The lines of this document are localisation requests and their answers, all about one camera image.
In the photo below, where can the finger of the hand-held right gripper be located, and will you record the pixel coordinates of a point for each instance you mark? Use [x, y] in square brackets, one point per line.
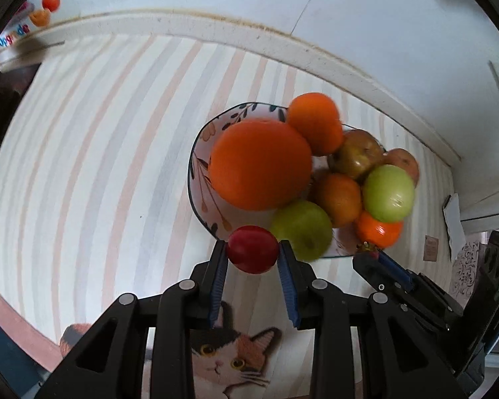
[397, 270]
[370, 270]

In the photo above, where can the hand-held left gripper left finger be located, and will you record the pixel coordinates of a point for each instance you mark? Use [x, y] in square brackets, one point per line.
[218, 286]

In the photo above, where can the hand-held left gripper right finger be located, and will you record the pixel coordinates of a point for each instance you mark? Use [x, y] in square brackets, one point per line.
[289, 295]

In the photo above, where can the small red plum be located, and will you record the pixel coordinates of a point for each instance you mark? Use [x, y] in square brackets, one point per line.
[253, 250]

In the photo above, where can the green apple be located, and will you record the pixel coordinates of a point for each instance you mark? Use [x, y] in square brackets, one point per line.
[389, 193]
[303, 228]

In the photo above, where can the floral ceramic bowl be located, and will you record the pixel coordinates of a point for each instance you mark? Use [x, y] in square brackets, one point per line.
[201, 199]

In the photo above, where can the pale red apple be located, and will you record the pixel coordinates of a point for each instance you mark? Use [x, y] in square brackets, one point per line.
[405, 162]

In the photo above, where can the brownish red apple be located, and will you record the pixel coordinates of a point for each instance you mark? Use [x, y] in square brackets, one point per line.
[357, 153]

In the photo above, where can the large orange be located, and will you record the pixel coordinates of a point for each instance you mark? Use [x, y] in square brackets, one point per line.
[258, 166]

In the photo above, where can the patterned paper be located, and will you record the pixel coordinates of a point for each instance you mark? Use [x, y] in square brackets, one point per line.
[468, 266]

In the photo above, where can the brown paper label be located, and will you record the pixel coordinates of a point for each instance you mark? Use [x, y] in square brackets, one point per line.
[431, 248]

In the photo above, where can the white paper sheet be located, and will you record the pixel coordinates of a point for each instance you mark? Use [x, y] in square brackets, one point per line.
[454, 224]

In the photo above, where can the cat print mat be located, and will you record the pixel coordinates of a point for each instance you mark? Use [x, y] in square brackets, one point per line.
[228, 361]

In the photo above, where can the striped table mat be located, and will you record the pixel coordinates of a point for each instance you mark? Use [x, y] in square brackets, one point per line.
[87, 153]

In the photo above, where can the printed cardboard box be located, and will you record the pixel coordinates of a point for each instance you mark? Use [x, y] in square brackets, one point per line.
[12, 37]

